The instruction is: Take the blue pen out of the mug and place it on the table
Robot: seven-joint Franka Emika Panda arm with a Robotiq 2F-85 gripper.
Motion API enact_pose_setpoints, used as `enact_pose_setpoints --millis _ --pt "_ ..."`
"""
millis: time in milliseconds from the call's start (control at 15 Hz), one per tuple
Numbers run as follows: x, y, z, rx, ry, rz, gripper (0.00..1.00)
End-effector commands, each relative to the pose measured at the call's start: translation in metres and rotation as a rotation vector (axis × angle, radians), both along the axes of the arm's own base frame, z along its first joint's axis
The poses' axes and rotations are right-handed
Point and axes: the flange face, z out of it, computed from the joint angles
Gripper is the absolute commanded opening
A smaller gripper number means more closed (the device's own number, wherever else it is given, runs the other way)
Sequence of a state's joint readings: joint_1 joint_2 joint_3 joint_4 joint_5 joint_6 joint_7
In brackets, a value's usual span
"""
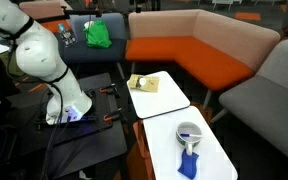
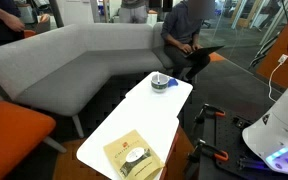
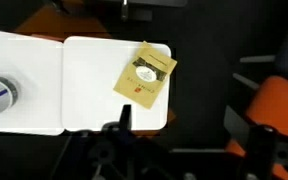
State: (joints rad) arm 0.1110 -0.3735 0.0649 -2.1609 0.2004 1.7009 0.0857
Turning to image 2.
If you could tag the white wall plug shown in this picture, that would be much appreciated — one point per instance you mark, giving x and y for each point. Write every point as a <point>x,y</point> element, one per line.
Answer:
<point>283,58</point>

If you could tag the orange upholstered chair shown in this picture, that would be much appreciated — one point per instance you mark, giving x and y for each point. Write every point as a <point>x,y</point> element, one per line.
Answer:
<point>10,133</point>

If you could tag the small orange seat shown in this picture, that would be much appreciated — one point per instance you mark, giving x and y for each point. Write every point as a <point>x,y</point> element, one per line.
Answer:
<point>29,33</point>

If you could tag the kraft paper tea pouch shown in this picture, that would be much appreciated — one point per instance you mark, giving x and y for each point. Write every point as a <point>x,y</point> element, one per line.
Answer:
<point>130,156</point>

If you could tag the standing person in grey trousers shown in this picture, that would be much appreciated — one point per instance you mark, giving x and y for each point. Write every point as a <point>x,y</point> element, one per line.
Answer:
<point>133,13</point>

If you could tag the grey corner sofa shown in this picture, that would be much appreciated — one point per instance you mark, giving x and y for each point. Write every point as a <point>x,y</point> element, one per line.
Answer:
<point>67,66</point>

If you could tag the seated person in dark clothes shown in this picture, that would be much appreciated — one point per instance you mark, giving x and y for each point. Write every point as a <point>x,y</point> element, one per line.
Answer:
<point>179,26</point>

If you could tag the black laptop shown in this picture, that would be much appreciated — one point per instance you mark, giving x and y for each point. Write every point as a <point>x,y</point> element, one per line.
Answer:
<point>204,51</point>

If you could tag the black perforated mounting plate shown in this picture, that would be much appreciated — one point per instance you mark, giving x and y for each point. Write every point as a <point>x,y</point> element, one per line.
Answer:
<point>227,133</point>

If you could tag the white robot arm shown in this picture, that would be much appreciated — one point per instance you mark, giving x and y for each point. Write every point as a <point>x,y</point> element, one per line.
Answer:
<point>284,126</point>

